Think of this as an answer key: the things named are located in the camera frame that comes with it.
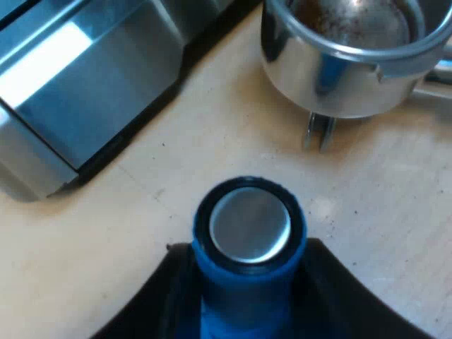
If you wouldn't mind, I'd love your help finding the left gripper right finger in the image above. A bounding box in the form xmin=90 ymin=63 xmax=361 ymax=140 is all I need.
xmin=288 ymin=237 xmax=452 ymax=339

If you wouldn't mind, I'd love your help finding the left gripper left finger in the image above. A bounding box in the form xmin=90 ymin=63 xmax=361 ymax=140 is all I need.
xmin=83 ymin=242 xmax=203 ymax=339

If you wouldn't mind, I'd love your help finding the bright blue tamper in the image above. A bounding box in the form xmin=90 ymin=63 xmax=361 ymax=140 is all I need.
xmin=191 ymin=175 xmax=309 ymax=339

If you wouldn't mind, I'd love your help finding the steel espresso machine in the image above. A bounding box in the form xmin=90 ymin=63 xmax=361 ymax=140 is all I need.
xmin=0 ymin=0 xmax=262 ymax=203

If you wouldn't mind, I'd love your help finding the filter holder with red-ended handle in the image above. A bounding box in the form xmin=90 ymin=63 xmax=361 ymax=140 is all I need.
xmin=260 ymin=0 xmax=452 ymax=153

